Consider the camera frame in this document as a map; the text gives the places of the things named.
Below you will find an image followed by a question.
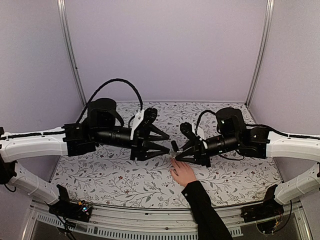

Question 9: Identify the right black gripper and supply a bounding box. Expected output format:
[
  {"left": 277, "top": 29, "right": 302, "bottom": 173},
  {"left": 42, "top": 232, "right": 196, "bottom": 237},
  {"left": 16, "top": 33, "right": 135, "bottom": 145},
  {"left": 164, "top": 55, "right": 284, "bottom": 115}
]
[{"left": 175, "top": 134, "right": 240, "bottom": 169}]

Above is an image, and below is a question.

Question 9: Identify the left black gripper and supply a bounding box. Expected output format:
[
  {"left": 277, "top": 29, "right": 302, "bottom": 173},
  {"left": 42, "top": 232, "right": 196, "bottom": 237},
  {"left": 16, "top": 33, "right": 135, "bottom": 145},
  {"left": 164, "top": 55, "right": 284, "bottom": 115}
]
[{"left": 93, "top": 124, "right": 171, "bottom": 161}]

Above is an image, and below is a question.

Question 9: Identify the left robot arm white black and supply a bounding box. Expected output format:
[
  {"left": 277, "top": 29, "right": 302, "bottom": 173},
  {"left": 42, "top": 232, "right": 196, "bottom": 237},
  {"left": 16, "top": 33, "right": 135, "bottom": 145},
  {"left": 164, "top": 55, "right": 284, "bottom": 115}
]
[{"left": 0, "top": 98, "right": 170, "bottom": 217}]

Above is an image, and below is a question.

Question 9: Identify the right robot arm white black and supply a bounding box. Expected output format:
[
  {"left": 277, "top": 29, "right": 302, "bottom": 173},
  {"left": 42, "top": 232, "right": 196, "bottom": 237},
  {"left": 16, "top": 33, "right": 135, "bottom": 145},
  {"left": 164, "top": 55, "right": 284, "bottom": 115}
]
[{"left": 171, "top": 107, "right": 320, "bottom": 218}]

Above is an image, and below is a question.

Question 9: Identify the black sleeved forearm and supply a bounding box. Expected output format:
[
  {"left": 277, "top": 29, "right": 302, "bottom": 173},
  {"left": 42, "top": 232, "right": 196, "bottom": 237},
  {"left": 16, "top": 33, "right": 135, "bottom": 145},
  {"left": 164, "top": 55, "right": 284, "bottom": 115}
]
[{"left": 182, "top": 180, "right": 233, "bottom": 240}]

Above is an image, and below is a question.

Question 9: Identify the person's bare hand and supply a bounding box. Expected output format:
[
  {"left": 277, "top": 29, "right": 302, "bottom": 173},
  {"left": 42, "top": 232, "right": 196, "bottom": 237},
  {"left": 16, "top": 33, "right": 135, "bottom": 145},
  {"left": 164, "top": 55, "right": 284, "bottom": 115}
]
[{"left": 170, "top": 158, "right": 197, "bottom": 187}]

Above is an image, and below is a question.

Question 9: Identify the floral patterned table mat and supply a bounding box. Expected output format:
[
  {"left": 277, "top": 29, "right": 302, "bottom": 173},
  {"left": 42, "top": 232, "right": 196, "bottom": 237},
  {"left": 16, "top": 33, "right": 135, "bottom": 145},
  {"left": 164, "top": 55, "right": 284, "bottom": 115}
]
[{"left": 51, "top": 102, "right": 282, "bottom": 209}]

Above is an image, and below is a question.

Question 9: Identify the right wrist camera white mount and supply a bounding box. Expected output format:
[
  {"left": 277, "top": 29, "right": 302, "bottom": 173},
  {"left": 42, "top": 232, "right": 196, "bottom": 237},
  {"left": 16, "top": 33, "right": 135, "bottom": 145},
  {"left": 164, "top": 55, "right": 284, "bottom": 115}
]
[{"left": 180, "top": 122, "right": 206, "bottom": 141}]

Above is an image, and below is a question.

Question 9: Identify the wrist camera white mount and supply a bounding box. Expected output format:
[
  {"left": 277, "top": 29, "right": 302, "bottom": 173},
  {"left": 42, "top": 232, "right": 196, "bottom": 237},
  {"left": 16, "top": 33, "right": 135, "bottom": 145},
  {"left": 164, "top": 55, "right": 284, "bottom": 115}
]
[
  {"left": 130, "top": 107, "right": 158, "bottom": 140},
  {"left": 180, "top": 122, "right": 206, "bottom": 141}
]

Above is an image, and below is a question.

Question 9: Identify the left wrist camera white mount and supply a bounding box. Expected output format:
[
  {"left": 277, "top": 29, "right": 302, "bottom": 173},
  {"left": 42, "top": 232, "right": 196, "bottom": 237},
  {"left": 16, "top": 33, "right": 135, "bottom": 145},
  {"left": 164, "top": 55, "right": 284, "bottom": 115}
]
[{"left": 130, "top": 107, "right": 158, "bottom": 140}]

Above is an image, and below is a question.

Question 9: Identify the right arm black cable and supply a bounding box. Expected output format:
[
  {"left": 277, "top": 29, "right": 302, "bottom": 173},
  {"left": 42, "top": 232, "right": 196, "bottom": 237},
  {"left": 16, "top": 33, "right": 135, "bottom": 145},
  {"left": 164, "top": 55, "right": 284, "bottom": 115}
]
[{"left": 196, "top": 109, "right": 218, "bottom": 131}]

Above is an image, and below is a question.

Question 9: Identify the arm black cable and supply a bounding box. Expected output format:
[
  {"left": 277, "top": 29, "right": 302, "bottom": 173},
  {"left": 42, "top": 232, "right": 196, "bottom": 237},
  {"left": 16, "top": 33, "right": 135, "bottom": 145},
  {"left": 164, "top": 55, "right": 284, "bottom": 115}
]
[
  {"left": 77, "top": 78, "right": 144, "bottom": 125},
  {"left": 196, "top": 109, "right": 218, "bottom": 131}
]

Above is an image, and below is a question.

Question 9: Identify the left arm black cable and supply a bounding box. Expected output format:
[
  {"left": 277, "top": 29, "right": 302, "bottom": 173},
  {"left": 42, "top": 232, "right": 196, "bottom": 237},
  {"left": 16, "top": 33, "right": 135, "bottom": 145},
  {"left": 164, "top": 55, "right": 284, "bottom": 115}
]
[{"left": 77, "top": 78, "right": 144, "bottom": 125}]

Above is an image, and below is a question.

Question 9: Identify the front aluminium slotted rail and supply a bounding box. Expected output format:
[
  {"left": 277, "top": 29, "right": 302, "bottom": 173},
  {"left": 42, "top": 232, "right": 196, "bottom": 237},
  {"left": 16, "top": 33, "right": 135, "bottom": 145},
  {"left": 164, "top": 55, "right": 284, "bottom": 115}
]
[{"left": 21, "top": 200, "right": 314, "bottom": 240}]

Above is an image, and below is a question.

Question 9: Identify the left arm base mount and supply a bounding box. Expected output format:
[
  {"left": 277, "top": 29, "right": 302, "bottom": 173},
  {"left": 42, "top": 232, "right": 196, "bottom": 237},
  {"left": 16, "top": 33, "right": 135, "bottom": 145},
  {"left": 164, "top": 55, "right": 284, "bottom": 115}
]
[{"left": 49, "top": 184, "right": 93, "bottom": 223}]

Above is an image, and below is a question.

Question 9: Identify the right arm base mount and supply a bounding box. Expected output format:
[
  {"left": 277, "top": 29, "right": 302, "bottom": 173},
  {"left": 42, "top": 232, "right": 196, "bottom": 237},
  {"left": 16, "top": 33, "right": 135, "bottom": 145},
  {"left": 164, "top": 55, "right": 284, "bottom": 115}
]
[{"left": 240, "top": 184, "right": 284, "bottom": 223}]

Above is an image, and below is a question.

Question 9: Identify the left aluminium frame post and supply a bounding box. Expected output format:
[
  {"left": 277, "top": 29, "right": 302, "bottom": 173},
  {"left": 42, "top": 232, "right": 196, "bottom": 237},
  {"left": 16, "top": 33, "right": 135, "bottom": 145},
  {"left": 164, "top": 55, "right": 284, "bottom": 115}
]
[{"left": 57, "top": 0, "right": 87, "bottom": 106}]

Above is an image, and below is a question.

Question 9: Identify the aluminium frame post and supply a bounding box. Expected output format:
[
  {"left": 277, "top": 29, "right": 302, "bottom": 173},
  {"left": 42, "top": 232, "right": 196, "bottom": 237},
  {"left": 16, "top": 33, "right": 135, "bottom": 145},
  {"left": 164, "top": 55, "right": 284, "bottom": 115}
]
[
  {"left": 245, "top": 0, "right": 275, "bottom": 109},
  {"left": 57, "top": 0, "right": 87, "bottom": 106}
]

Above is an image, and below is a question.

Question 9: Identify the right aluminium frame post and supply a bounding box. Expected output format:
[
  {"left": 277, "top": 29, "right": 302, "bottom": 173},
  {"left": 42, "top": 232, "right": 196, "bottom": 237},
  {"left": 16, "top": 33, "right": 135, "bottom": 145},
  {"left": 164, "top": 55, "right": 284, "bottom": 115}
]
[{"left": 245, "top": 0, "right": 275, "bottom": 109}]

